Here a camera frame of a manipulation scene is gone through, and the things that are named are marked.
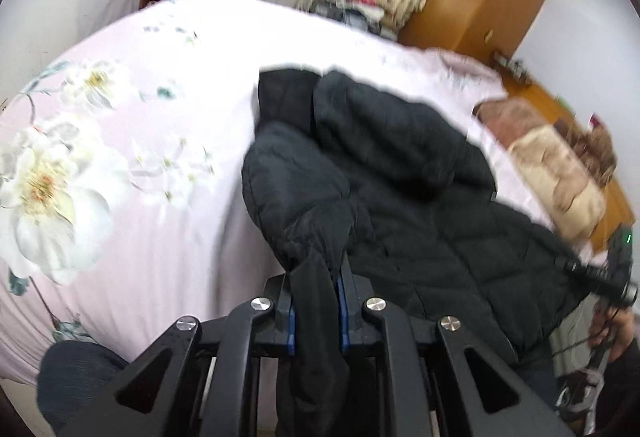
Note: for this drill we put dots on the dark brown plush toy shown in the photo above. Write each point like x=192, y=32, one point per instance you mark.
x=570, y=129

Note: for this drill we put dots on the pink floral bedsheet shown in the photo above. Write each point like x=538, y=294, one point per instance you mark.
x=175, y=242

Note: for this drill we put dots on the black puffer jacket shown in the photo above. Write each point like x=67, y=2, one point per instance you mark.
x=400, y=177

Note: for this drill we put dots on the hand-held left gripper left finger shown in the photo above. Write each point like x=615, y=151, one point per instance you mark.
x=291, y=322

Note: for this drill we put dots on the pile of clothes and boxes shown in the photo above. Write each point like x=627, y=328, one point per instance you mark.
x=355, y=12

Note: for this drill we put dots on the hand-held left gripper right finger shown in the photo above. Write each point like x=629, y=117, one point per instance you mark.
x=343, y=317

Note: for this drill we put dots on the person's knee in jeans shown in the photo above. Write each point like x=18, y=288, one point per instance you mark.
x=75, y=382

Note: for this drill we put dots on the person's right hand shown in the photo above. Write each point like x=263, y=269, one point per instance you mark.
x=617, y=337

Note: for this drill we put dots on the person's right leg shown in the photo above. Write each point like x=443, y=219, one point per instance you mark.
x=535, y=382

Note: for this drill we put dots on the brown beige pillow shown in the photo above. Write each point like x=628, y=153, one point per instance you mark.
x=560, y=187

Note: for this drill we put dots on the wooden headboard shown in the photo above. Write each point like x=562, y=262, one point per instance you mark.
x=535, y=94

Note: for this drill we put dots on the brown plush folded blanket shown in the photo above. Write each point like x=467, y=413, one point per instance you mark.
x=505, y=119

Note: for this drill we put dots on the person's right forearm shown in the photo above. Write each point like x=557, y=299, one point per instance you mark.
x=625, y=392

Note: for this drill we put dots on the brown teddy bear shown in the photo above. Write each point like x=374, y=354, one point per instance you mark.
x=600, y=149

